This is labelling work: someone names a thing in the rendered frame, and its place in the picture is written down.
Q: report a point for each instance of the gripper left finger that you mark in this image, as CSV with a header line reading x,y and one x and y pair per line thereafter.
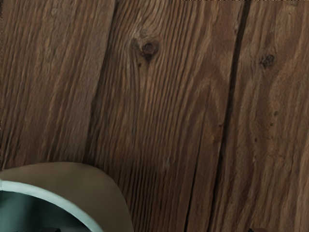
x,y
51,230

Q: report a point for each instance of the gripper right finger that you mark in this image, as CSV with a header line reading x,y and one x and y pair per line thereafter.
x,y
254,230

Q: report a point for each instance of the beige cup with teal inside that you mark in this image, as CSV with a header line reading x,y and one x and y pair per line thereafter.
x,y
96,191

